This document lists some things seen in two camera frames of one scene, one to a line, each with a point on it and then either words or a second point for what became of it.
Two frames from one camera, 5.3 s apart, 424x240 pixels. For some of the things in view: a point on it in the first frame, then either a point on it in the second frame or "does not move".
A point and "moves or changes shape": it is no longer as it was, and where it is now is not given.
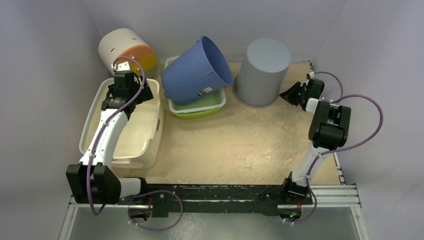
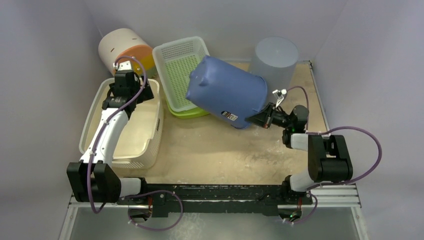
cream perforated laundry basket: [138, 142] does not move
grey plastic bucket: [263, 73] moves or changes shape
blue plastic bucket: [198, 69] to [228, 92]
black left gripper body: [146, 95] does not move
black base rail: [162, 198] does not move
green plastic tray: [197, 114] does not move
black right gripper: [301, 91] to [265, 115]
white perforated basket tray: [211, 100] to [175, 61]
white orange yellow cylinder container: [122, 42] does not move
